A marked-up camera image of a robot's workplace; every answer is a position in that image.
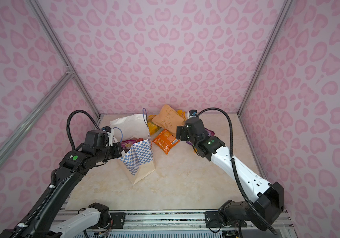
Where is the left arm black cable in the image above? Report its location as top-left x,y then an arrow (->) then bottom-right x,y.
66,109 -> 100,151

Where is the white blue checkered paper bag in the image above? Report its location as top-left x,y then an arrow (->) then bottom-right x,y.
109,108 -> 156,184

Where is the yellow orange snack behind pouch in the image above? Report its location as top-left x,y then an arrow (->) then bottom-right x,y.
177,110 -> 187,121

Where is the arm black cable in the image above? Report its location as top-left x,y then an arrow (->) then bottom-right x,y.
66,109 -> 100,151
196,107 -> 278,236

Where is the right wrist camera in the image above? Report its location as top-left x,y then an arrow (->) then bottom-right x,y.
187,110 -> 198,118

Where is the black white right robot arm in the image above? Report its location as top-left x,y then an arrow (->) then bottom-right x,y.
176,117 -> 285,234

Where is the yellow snack bag left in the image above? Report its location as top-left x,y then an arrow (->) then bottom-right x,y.
147,115 -> 161,135

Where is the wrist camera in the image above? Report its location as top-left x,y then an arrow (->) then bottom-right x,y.
101,126 -> 114,147
187,110 -> 198,118

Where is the orange snack bag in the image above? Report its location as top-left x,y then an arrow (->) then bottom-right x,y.
153,129 -> 180,155

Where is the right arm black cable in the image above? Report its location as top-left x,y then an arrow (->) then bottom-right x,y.
196,107 -> 278,236

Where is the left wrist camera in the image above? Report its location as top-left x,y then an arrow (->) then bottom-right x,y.
101,126 -> 114,147

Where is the purple Fox's candy bag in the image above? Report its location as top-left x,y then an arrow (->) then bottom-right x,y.
186,129 -> 215,145

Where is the aluminium frame strut left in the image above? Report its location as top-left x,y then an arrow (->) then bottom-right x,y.
0,70 -> 73,168

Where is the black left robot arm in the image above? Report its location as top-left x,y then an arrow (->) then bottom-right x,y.
0,127 -> 123,238

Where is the beige paper snack pouch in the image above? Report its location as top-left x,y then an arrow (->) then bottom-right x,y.
152,104 -> 185,136

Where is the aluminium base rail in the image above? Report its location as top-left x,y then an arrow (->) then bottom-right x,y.
50,209 -> 297,238

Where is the purple grape snack bag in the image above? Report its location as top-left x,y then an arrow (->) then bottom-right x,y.
121,138 -> 143,151

